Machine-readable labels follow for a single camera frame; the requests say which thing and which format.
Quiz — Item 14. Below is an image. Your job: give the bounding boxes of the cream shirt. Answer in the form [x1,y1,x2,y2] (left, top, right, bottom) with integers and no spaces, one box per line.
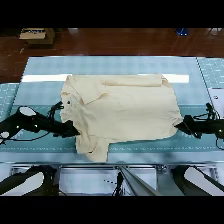
[59,73,184,163]

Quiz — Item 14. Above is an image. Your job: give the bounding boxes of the black cable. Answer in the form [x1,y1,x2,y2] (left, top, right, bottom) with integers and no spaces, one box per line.
[111,171,126,197]

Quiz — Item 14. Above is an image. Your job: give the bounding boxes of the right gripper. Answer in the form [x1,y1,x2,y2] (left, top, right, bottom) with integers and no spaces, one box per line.
[174,114,203,140]

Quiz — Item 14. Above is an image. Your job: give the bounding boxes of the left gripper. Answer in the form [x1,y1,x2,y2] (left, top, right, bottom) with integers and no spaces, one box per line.
[52,119,82,139]

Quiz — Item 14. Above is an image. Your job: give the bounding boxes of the blue object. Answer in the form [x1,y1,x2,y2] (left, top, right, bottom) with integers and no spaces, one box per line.
[175,27,190,37]

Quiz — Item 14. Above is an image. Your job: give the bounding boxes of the silver frame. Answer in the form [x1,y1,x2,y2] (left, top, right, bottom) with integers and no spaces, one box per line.
[0,161,224,197]

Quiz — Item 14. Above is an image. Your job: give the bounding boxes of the cardboard box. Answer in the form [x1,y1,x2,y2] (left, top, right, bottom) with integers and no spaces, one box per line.
[18,27,56,46]

